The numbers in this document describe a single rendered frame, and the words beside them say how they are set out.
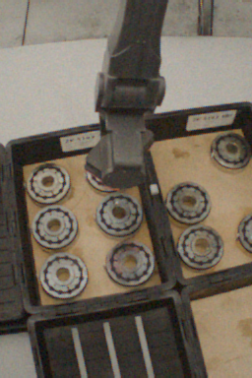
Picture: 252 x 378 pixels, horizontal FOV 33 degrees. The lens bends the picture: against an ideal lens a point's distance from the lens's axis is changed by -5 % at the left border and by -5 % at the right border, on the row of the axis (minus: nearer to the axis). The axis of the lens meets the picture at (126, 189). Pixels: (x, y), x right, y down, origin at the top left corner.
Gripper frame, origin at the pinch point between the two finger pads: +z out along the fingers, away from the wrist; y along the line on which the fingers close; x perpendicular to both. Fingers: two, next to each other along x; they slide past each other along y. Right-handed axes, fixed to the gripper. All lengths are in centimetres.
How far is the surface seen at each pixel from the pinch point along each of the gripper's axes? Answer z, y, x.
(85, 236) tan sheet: 23.2, -7.8, 4.3
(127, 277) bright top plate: 19.9, -10.7, -9.0
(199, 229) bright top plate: 20.6, 6.8, -15.9
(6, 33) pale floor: 110, 84, 143
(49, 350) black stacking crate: 22.7, -33.4, -4.7
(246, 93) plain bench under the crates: 38, 62, -5
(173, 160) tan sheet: 23.9, 19.6, -1.6
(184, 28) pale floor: 111, 146, 57
